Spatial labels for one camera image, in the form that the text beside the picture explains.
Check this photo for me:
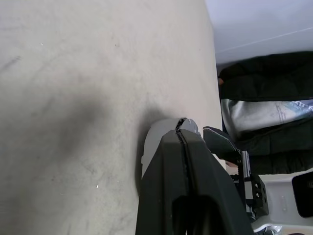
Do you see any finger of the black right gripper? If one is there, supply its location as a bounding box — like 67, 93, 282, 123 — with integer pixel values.
202, 126, 243, 165

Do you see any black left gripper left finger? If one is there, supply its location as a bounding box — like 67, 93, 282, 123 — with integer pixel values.
135, 129, 194, 235

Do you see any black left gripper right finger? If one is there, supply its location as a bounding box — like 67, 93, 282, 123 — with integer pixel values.
181, 128, 253, 235

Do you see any silver ring cover plate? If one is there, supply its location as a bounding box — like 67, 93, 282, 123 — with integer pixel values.
139, 117, 201, 196

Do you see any person in dark jacket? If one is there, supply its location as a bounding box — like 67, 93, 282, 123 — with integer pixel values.
217, 50, 313, 175

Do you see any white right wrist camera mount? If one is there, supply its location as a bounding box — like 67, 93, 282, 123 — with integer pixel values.
251, 168, 313, 232

